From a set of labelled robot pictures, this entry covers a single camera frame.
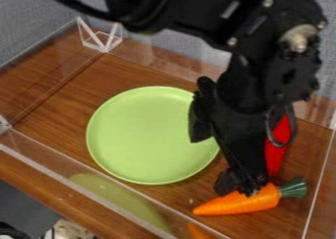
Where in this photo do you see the clear acrylic corner bracket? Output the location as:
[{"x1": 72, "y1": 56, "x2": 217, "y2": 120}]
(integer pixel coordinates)
[{"x1": 76, "y1": 17, "x2": 124, "y2": 53}]

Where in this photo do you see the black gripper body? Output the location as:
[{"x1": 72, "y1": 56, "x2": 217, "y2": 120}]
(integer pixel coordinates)
[{"x1": 192, "y1": 52, "x2": 322, "y2": 198}]

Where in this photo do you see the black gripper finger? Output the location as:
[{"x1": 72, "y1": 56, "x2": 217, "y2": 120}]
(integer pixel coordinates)
[
  {"x1": 213, "y1": 168, "x2": 249, "y2": 197},
  {"x1": 188, "y1": 91, "x2": 210, "y2": 143}
]

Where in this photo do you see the orange toy carrot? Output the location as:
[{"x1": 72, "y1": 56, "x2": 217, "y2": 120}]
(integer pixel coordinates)
[{"x1": 193, "y1": 178, "x2": 306, "y2": 215}]

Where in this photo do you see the green round plate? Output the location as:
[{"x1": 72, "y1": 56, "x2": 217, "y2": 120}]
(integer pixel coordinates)
[{"x1": 85, "y1": 87, "x2": 218, "y2": 185}]

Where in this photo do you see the red plastic block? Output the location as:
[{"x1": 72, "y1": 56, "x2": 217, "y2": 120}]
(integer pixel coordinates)
[{"x1": 265, "y1": 116, "x2": 292, "y2": 176}]

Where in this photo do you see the black cable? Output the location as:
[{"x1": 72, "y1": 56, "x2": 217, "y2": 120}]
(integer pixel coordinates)
[{"x1": 262, "y1": 101, "x2": 298, "y2": 149}]

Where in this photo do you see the clear acrylic barrier wall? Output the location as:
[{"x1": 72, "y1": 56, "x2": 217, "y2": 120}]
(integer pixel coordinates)
[{"x1": 0, "y1": 23, "x2": 336, "y2": 239}]

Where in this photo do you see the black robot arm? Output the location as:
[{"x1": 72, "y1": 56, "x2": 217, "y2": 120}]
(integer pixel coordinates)
[{"x1": 54, "y1": 0, "x2": 328, "y2": 196}]

